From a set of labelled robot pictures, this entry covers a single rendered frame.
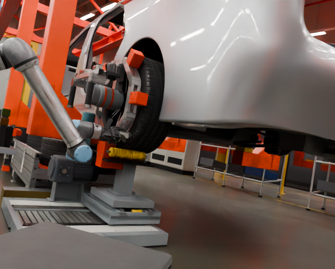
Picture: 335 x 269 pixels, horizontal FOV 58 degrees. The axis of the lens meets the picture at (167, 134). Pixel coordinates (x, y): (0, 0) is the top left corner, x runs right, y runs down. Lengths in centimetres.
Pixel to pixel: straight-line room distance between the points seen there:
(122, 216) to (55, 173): 58
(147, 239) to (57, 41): 152
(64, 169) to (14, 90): 224
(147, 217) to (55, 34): 145
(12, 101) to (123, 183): 251
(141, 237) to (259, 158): 221
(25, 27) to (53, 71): 208
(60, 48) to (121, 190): 113
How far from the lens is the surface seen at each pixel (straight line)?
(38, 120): 234
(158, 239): 191
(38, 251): 76
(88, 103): 179
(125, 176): 208
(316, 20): 1239
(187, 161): 684
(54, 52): 241
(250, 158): 360
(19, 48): 153
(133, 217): 195
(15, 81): 429
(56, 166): 220
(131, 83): 181
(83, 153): 156
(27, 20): 444
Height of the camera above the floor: 62
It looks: 2 degrees up
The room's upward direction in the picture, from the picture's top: 10 degrees clockwise
